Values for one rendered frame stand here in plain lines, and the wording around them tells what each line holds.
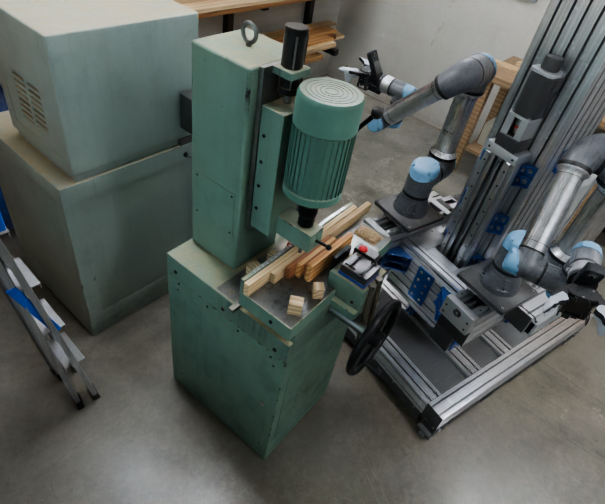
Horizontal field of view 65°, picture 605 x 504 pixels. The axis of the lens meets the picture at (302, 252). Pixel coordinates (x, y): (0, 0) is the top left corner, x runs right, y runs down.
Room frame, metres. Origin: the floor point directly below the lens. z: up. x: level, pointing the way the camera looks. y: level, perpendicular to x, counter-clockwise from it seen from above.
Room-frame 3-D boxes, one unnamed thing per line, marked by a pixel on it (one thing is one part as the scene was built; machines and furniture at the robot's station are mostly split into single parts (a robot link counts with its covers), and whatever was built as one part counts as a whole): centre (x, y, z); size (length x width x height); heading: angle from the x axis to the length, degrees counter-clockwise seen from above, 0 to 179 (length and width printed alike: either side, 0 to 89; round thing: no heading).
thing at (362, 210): (1.29, -0.07, 0.92); 0.58 x 0.02 x 0.04; 149
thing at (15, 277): (0.98, 0.92, 0.58); 0.27 x 0.25 x 1.16; 144
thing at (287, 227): (1.17, 0.02, 1.03); 0.14 x 0.07 x 0.09; 59
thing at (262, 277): (1.22, -0.01, 0.93); 0.60 x 0.02 x 0.05; 149
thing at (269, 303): (1.16, -0.12, 0.87); 0.61 x 0.30 x 0.06; 149
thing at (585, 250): (1.07, -0.78, 1.21); 0.11 x 0.08 x 0.09; 158
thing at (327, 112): (1.16, 0.01, 1.35); 0.18 x 0.18 x 0.31
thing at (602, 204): (1.31, -0.88, 1.19); 0.15 x 0.12 x 0.55; 68
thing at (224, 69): (1.30, 0.26, 1.16); 0.22 x 0.22 x 0.72; 59
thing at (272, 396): (1.22, 0.11, 0.36); 0.58 x 0.45 x 0.71; 59
